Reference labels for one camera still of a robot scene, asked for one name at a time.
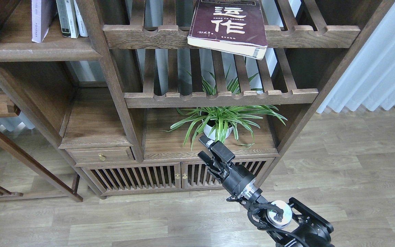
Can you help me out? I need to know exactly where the dark red Chinese book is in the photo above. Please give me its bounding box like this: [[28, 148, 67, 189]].
[[188, 0, 267, 60]]

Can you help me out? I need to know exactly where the white lavender paperback book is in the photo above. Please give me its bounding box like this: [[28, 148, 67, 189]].
[[31, 0, 57, 43]]

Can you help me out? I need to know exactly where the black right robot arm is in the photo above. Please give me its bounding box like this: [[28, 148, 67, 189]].
[[198, 136, 334, 247]]

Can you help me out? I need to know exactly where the dark wooden bookshelf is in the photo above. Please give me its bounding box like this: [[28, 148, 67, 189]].
[[0, 0, 394, 198]]

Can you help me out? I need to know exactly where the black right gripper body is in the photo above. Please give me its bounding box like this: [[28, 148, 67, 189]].
[[207, 141, 257, 201]]

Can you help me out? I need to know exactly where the white upright book right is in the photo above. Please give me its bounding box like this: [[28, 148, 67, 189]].
[[73, 0, 89, 37]]

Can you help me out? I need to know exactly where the white upright book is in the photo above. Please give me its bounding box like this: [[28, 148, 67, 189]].
[[73, 0, 89, 37], [64, 0, 80, 39]]

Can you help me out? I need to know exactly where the white pleated curtain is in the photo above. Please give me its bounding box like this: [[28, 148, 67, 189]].
[[317, 3, 395, 114]]

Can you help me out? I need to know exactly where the grey upright book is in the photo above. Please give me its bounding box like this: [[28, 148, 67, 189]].
[[56, 0, 71, 37]]

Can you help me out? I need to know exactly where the green spider plant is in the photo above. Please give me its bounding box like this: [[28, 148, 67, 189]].
[[163, 65, 287, 151]]

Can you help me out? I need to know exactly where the white plant pot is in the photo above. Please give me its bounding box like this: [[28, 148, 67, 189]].
[[204, 123, 234, 143]]

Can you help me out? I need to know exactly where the brass drawer knob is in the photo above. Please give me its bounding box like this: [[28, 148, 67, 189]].
[[98, 153, 106, 162]]

